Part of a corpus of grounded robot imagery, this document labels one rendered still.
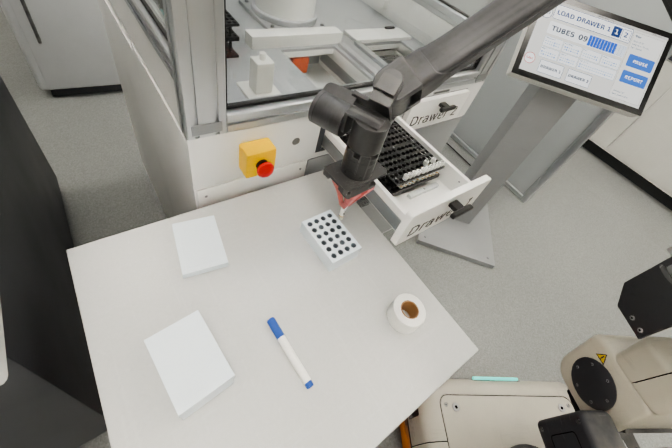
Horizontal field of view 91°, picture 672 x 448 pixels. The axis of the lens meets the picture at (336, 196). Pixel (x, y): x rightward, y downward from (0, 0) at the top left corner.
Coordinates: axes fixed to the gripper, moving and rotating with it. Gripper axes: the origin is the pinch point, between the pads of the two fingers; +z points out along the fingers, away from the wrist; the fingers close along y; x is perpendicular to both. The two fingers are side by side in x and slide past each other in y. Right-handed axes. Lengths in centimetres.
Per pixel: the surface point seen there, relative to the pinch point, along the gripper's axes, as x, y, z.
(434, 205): 9.7, -17.3, 0.6
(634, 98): 16, -130, -4
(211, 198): -26.2, 16.5, 16.3
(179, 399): 11.2, 37.8, 10.9
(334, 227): -2.6, -2.5, 13.1
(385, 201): 1.2, -12.7, 5.5
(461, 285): 22, -90, 95
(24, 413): -12, 64, 41
